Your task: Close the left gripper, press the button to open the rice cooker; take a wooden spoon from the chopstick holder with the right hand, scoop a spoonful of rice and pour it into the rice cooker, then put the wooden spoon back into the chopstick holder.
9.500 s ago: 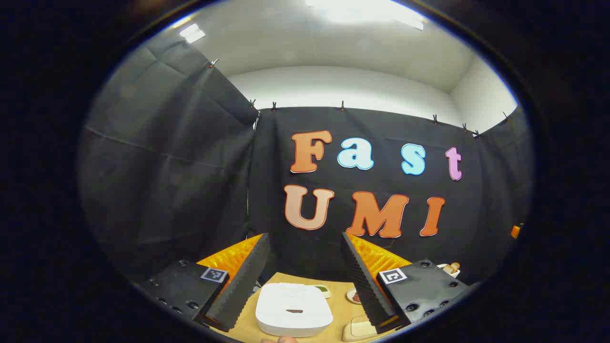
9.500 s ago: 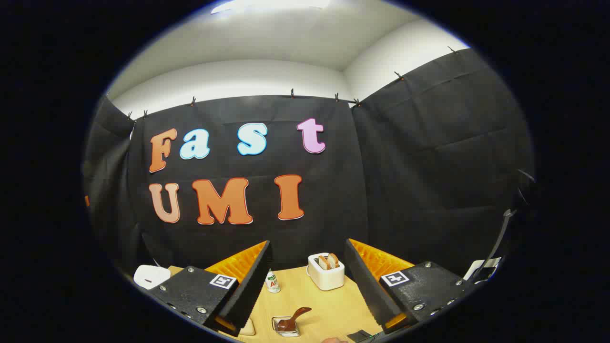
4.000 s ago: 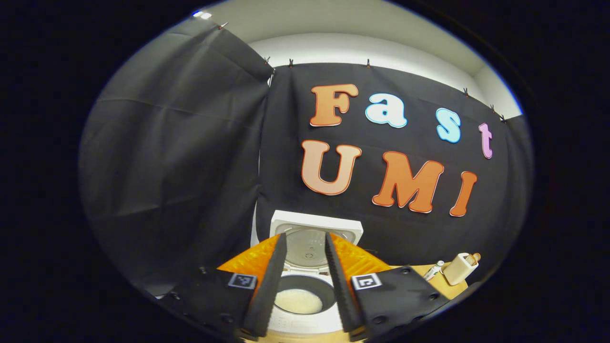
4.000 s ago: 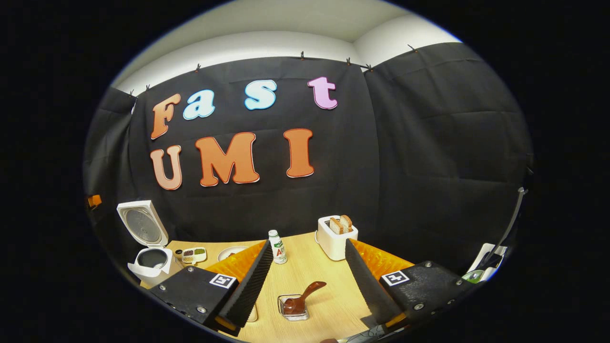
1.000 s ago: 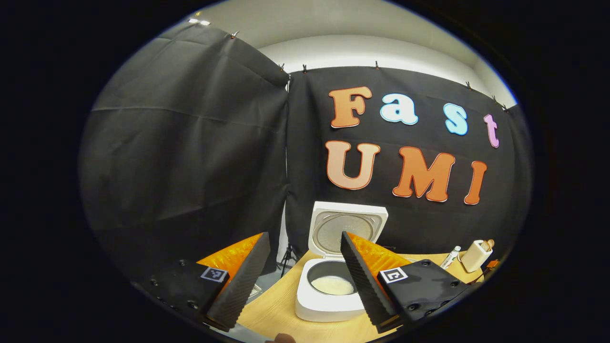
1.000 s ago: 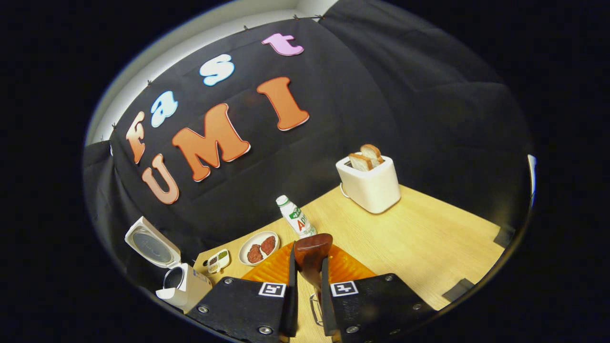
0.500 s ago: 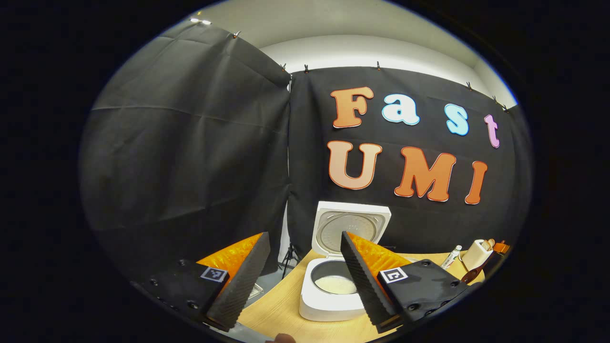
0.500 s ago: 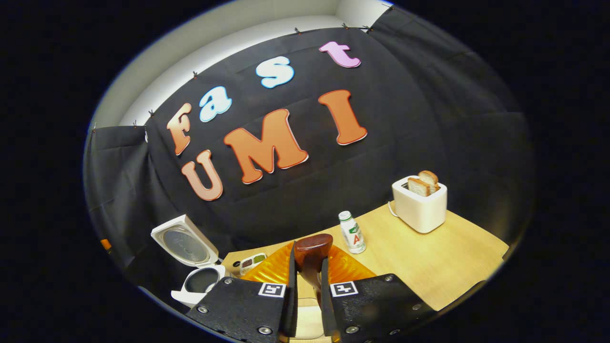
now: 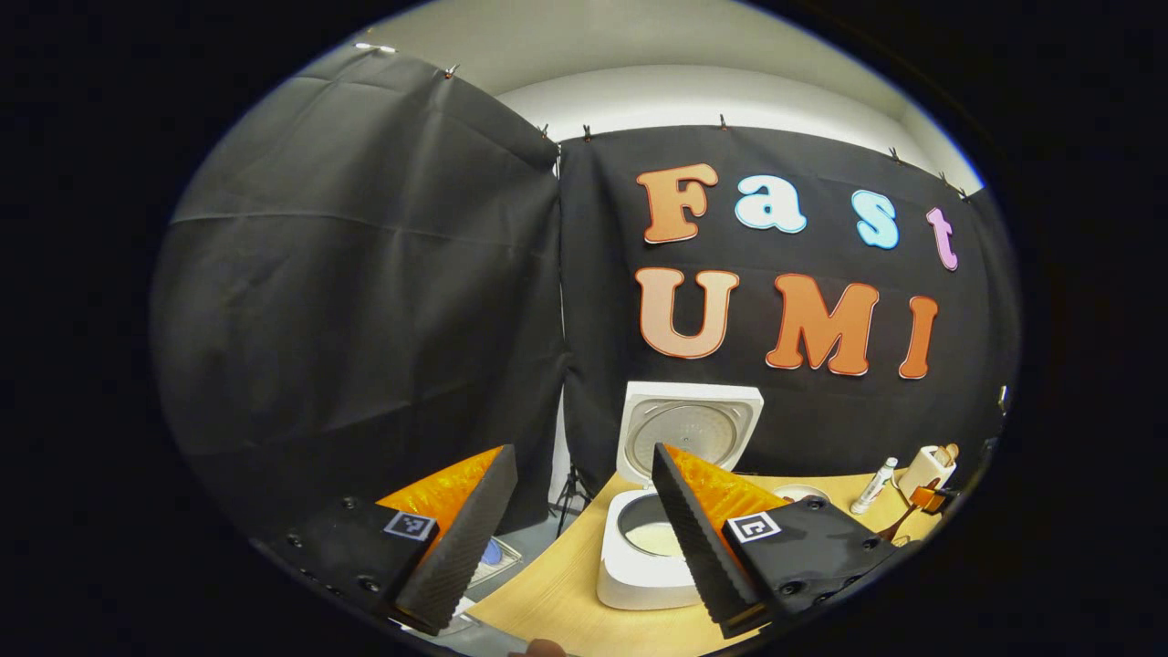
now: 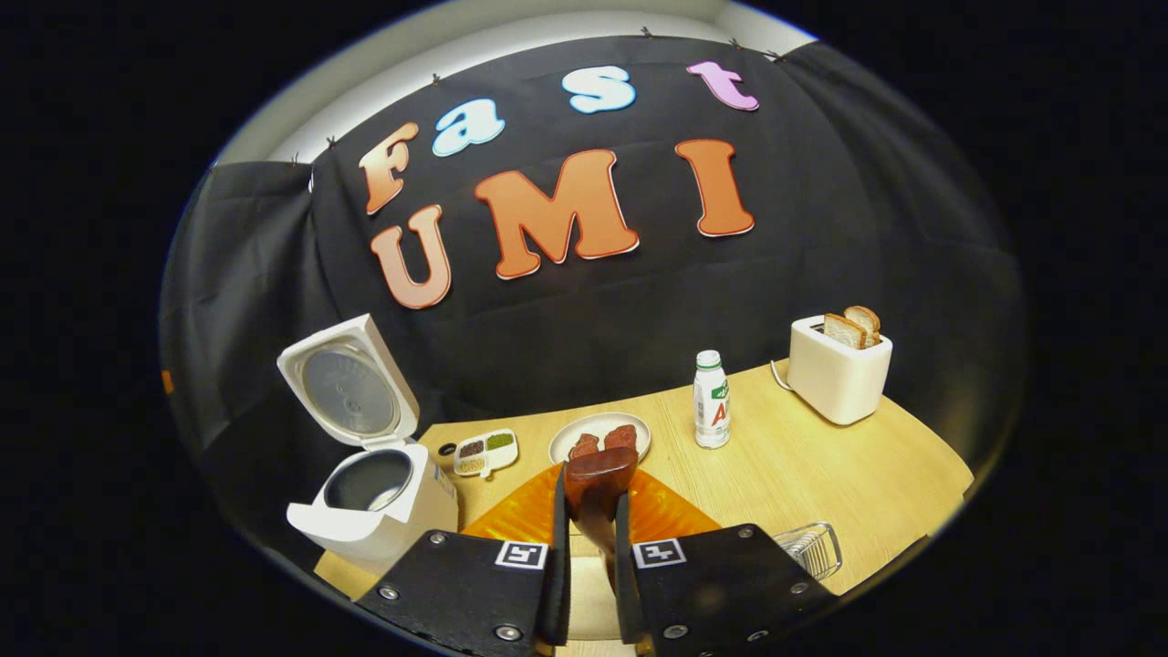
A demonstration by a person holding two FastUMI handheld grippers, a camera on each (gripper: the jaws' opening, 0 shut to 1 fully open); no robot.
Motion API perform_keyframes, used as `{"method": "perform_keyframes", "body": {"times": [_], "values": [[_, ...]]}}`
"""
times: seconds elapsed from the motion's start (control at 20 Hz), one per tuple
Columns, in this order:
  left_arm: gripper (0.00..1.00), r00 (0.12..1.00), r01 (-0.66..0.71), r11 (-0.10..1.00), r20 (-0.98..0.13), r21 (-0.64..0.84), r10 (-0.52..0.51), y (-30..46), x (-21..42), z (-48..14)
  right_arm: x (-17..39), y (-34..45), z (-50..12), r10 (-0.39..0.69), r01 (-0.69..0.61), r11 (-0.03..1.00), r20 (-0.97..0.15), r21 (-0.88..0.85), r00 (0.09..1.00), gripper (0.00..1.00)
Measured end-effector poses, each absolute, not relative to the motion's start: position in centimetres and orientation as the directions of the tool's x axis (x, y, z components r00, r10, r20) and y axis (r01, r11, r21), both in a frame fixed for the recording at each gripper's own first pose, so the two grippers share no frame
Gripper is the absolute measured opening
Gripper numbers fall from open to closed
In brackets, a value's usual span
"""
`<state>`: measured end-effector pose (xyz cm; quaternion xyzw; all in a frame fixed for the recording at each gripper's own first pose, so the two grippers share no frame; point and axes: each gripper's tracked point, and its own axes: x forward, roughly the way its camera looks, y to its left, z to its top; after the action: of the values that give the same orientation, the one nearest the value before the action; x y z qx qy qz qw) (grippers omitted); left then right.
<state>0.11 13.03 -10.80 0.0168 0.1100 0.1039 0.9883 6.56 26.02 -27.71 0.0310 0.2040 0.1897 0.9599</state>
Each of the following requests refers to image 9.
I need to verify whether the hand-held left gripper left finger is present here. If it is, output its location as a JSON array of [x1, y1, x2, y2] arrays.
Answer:
[[265, 444, 519, 637]]

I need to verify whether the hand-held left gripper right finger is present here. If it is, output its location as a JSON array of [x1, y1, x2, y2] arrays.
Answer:
[[652, 443, 900, 640]]

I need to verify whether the white rice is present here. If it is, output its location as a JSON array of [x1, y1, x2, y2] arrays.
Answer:
[[625, 522, 685, 558]]

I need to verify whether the brown wooden spoon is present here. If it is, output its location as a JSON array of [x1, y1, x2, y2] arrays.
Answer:
[[878, 504, 918, 544]]

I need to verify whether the white rice cooker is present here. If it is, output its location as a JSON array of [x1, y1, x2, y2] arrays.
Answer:
[[598, 381, 765, 610]]

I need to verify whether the white toaster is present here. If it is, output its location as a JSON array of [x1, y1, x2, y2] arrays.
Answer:
[[898, 444, 957, 498]]

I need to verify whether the white tray with blue disc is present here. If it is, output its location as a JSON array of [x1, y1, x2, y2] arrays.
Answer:
[[470, 537, 523, 585]]

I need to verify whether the white drink bottle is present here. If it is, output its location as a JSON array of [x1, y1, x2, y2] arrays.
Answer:
[[850, 457, 899, 515]]

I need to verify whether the black tripod stand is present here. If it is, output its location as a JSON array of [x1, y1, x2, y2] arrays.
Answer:
[[550, 465, 594, 537]]

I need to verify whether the black backdrop cloth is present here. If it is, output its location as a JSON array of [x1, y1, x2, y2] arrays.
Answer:
[[151, 46, 1021, 539]]

